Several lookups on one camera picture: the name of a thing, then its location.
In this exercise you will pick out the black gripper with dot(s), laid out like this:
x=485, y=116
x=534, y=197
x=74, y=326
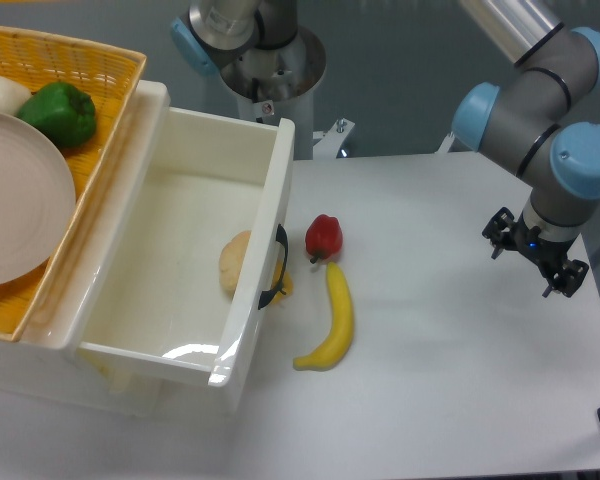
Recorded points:
x=563, y=276

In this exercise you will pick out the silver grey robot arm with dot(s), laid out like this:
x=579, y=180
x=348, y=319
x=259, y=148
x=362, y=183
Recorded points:
x=517, y=128

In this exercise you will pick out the yellow fruit behind drawer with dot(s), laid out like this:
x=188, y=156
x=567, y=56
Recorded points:
x=287, y=283

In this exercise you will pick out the white top drawer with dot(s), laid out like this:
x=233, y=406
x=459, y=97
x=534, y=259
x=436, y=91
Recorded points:
x=161, y=311

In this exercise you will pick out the white drawer cabinet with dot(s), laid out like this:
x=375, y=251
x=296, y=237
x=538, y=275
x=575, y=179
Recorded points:
x=47, y=361

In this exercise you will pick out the yellow banana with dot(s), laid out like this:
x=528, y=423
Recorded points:
x=338, y=341

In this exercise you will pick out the red bell pepper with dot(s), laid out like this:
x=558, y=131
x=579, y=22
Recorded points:
x=323, y=238

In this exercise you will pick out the yellow woven basket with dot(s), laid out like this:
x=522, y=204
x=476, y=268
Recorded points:
x=110, y=76

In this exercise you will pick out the green bell pepper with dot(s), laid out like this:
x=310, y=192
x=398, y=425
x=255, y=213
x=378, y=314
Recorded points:
x=61, y=112

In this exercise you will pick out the beige round plate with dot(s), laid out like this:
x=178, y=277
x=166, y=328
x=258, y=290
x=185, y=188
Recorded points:
x=37, y=198

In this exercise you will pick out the white onion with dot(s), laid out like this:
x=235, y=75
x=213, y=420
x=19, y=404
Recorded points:
x=12, y=96

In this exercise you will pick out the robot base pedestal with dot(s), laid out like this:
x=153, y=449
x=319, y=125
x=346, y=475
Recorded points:
x=269, y=63

